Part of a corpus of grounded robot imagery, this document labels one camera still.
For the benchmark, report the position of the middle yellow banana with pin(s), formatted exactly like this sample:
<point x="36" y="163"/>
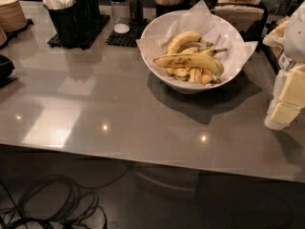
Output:
<point x="209" y="51"/>

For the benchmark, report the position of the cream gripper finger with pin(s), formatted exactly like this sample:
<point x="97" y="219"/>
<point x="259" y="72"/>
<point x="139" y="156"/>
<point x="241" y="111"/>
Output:
<point x="294" y="88"/>
<point x="280" y="115"/>

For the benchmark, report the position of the large front yellow banana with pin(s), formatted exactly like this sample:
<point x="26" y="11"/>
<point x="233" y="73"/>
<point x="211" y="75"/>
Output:
<point x="190" y="60"/>

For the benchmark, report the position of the black wire rack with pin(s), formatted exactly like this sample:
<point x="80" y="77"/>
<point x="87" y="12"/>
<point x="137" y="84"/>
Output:
<point x="255" y="33"/>

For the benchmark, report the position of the white paper liner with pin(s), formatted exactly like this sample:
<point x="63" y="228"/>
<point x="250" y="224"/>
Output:
<point x="219" y="32"/>

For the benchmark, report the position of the black object at left edge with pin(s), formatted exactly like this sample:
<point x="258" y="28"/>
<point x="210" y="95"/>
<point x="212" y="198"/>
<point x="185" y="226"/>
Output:
<point x="6" y="71"/>

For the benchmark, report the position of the black cup with white packets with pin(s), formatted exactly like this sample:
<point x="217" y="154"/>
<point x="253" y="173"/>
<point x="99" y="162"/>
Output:
<point x="63" y="17"/>

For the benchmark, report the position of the dark pepper shaker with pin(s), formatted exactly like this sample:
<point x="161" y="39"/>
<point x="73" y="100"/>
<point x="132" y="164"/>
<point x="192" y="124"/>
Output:
<point x="136" y="11"/>

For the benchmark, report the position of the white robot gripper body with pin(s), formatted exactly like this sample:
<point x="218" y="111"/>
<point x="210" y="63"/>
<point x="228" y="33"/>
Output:
<point x="295" y="37"/>

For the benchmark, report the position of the brown paper bags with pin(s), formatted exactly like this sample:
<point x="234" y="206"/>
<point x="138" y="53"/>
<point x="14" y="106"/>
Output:
<point x="240" y="13"/>

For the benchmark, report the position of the small bananas at bowl bottom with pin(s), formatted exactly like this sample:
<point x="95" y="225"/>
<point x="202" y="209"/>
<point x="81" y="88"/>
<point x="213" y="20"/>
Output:
<point x="202" y="76"/>

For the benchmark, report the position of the black cup behind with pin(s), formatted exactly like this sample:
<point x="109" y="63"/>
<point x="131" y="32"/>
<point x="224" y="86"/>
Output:
<point x="87" y="13"/>

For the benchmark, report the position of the clear salt shaker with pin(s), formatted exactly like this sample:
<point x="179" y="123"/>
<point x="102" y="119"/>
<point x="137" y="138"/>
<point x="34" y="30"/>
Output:
<point x="120" y="17"/>

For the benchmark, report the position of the upper curved yellow banana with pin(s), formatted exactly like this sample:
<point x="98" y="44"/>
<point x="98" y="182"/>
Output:
<point x="184" y="38"/>

